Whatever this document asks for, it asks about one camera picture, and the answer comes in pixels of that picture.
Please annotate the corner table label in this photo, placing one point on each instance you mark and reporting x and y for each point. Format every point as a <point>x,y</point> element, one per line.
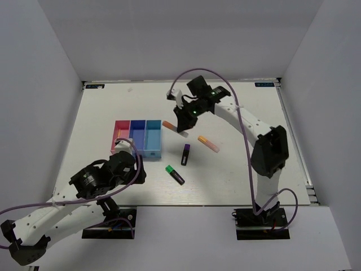
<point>264,84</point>
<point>94,86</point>

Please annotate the green cap black highlighter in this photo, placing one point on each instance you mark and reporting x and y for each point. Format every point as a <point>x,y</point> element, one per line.
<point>174,174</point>

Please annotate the orange cap clear highlighter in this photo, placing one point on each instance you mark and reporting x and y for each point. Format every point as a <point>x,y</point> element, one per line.
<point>173,128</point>

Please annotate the pink plastic drawer bin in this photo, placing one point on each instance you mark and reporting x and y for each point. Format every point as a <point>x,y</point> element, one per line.
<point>121,130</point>

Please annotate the dark blue plastic drawer bin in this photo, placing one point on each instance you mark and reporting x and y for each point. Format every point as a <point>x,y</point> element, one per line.
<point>137,133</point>

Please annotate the yellow cap pink highlighter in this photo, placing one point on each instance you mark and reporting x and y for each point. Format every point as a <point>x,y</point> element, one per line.
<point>208,144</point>

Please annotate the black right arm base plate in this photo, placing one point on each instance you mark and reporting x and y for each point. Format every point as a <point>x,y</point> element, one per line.
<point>251,228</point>

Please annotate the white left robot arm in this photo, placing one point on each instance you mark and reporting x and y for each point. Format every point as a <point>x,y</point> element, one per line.
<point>85,202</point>

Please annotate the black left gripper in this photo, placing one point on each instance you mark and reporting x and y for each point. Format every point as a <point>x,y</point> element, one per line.
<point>140,175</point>

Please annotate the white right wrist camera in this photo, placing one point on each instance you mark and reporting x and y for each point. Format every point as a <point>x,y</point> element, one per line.
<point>175,95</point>

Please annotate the purple cap black highlighter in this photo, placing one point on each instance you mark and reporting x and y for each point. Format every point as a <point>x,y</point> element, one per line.
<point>185,154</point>

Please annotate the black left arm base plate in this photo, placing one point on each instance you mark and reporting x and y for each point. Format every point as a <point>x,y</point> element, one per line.
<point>122,226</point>

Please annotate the light blue plastic drawer bin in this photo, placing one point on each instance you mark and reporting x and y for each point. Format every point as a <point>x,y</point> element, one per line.
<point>152,143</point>

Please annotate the right corner table label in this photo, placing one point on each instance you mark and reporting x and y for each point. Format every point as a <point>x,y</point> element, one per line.
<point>264,84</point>

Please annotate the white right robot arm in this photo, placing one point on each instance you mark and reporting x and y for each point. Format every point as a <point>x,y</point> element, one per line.
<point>266,145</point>

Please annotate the left corner table label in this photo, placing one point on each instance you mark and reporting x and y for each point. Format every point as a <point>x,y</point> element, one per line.
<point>94,86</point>

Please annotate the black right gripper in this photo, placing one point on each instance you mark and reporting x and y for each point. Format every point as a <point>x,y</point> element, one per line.
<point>184,122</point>

